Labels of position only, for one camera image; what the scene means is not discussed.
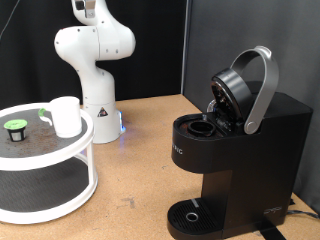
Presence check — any white mug with green-taped handle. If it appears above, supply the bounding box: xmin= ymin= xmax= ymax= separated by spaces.
xmin=37 ymin=96 xmax=83 ymax=139

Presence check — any black Keurig coffee machine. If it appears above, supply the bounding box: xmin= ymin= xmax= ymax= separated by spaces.
xmin=166 ymin=45 xmax=314 ymax=240

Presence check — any black curtain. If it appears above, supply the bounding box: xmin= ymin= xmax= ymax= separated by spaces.
xmin=0 ymin=0 xmax=188 ymax=109

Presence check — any white two-tier turntable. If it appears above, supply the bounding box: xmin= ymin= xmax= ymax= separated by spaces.
xmin=0 ymin=102 xmax=99 ymax=225

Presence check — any black tape strap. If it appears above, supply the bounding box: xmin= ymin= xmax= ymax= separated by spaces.
xmin=255 ymin=218 xmax=288 ymax=240

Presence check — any grey braided power cable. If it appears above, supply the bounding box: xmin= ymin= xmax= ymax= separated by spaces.
xmin=287 ymin=209 xmax=320 ymax=220

